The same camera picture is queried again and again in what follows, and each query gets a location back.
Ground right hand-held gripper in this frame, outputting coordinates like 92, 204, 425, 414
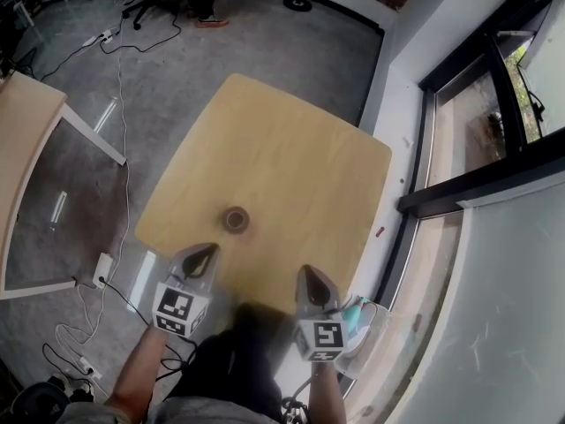
293, 264, 346, 364

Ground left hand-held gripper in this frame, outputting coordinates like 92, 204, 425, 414
152, 242, 221, 340

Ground brown tape roll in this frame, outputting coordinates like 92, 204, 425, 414
220, 207, 252, 234

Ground person's right forearm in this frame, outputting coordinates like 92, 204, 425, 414
306, 360, 346, 424

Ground person's left forearm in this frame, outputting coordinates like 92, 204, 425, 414
108, 324, 171, 414

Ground clear plastic bag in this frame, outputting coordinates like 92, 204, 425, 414
334, 300, 395, 380

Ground white power strip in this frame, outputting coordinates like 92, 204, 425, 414
82, 28, 117, 47
92, 253, 115, 289
79, 356, 104, 381

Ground person's black trousers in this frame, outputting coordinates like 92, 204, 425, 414
167, 301, 295, 414

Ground person's light shirt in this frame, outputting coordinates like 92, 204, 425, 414
56, 394, 283, 424

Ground black round container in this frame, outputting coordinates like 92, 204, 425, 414
15, 381, 72, 424

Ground light wooden table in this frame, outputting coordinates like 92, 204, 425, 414
0, 71, 128, 300

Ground black cable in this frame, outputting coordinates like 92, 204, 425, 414
103, 280, 198, 370
99, 10, 183, 56

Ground white cable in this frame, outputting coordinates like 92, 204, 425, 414
94, 37, 132, 264
55, 283, 108, 367

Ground black window frame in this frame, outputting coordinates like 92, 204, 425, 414
379, 0, 565, 317

